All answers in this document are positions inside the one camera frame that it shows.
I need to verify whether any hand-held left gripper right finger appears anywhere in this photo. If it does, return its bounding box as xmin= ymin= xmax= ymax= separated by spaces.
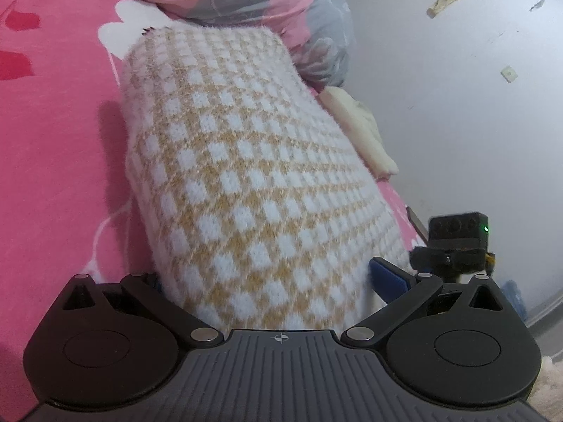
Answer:
xmin=341 ymin=256 xmax=503 ymax=347

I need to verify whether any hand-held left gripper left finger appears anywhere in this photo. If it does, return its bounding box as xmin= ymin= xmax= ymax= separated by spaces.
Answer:
xmin=61 ymin=273 xmax=222 ymax=347

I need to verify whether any beige houndstooth knit cardigan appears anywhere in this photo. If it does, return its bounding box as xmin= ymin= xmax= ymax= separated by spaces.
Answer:
xmin=119 ymin=25 xmax=415 ymax=331

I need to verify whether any light blue object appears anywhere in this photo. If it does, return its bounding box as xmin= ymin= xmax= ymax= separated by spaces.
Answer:
xmin=500 ymin=279 xmax=526 ymax=319

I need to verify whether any cream folded cloth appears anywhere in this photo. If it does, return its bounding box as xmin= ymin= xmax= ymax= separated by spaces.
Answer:
xmin=318 ymin=85 xmax=399 ymax=179

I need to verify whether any white fluffy rug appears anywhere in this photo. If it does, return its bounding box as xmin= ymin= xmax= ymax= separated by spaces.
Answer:
xmin=525 ymin=354 xmax=563 ymax=422

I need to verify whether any pink floral fleece blanket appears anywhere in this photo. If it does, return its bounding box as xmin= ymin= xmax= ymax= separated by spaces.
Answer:
xmin=0 ymin=0 xmax=429 ymax=361

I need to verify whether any beige tape strip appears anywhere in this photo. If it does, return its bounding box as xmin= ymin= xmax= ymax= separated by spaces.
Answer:
xmin=426 ymin=0 xmax=466 ymax=19

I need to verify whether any pink grey floral quilt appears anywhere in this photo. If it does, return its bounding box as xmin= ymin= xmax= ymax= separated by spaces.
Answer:
xmin=81 ymin=0 xmax=355 ymax=89

